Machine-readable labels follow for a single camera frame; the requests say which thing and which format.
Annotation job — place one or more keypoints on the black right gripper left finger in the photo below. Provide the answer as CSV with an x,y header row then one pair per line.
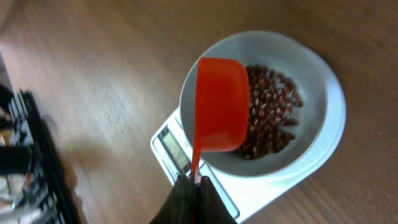
x,y
179,206

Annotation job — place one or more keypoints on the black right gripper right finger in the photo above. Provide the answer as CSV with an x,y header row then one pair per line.
x,y
209,207

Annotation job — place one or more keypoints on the red measuring scoop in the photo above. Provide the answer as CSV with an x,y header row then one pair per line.
x,y
221,108

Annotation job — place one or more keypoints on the white digital kitchen scale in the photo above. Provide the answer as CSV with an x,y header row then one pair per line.
x,y
247,187

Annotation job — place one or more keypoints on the beans in white bowl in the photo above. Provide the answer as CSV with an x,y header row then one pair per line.
x,y
273,97

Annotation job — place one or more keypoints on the white round bowl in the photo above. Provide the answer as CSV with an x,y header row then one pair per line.
x,y
308,71

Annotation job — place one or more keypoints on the black metal frame rack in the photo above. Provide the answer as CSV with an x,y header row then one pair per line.
x,y
44,195

